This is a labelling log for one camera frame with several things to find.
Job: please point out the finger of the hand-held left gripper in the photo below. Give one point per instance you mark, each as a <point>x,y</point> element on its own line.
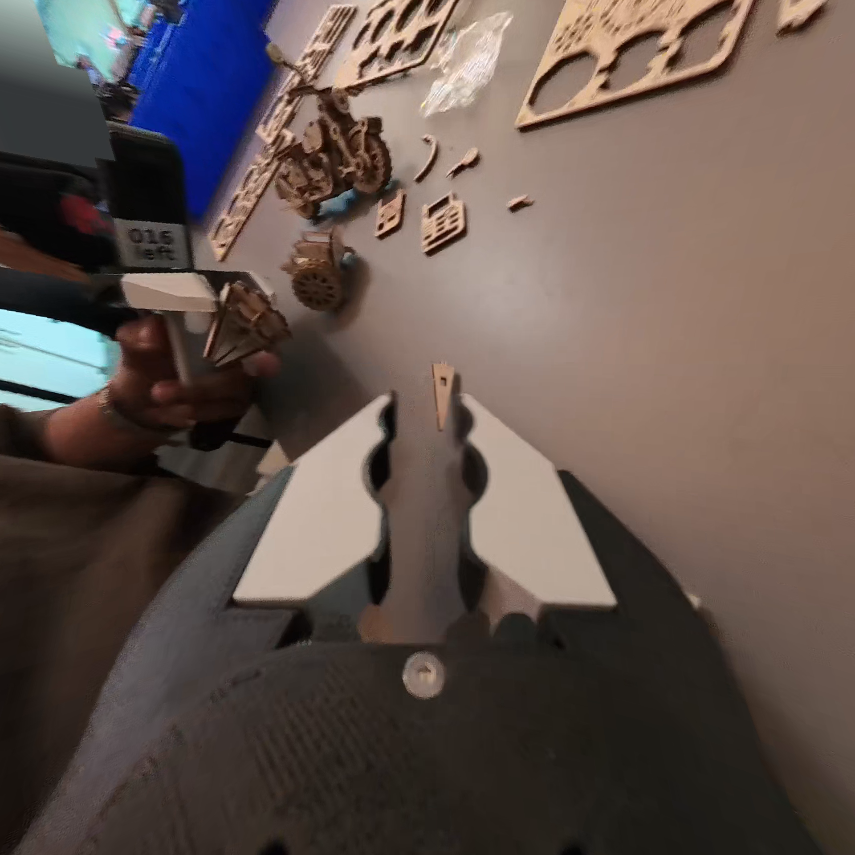
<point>262,280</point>
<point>170,292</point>

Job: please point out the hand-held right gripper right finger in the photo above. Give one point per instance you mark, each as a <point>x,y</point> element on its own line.
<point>534,528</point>

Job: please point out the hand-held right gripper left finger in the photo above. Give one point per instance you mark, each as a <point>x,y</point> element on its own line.
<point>314,521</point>

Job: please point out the small wooden model assembly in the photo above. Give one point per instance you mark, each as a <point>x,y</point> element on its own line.
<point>244,327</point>

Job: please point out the pointed wooden model piece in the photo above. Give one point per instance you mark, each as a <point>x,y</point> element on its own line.
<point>442,394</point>

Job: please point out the person's left forearm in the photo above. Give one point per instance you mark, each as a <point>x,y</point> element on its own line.
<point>77,431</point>

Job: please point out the grey desk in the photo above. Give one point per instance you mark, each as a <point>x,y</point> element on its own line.
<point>668,334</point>

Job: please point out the person's left hand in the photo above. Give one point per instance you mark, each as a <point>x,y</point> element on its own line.
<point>167,404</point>

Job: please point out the wooden sidecar model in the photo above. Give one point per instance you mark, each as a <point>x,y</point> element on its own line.
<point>319,274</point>

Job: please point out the long wooden parts sheet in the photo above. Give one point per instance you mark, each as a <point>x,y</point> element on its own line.
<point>230,214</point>

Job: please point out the blue partition board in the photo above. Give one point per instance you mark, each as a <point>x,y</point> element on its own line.
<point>200,100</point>

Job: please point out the small rectangular wooden piece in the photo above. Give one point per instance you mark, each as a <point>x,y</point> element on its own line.
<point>390,214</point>

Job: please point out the wooden motorcycle model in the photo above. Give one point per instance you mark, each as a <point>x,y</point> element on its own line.
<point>334,143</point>

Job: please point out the slotted rectangular wooden piece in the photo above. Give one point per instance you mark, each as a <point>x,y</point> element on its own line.
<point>443,224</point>

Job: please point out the curved toothed wooden piece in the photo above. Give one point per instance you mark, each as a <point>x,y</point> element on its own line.
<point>427,157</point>

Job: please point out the key-shaped wooden piece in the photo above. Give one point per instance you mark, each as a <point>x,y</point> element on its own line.
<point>464,162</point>

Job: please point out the wooden parts sheet round holes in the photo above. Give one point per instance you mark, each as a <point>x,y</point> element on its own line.
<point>374,67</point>

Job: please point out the tiny wooden scrap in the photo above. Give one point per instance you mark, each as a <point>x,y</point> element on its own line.
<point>519,202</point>

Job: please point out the clear plastic bag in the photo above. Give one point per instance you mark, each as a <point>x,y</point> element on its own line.
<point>471,63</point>

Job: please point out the large wooden parts sheet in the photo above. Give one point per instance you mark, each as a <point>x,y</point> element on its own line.
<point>694,63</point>

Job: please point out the wooden sheet fragment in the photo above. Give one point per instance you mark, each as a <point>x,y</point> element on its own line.
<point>798,15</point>

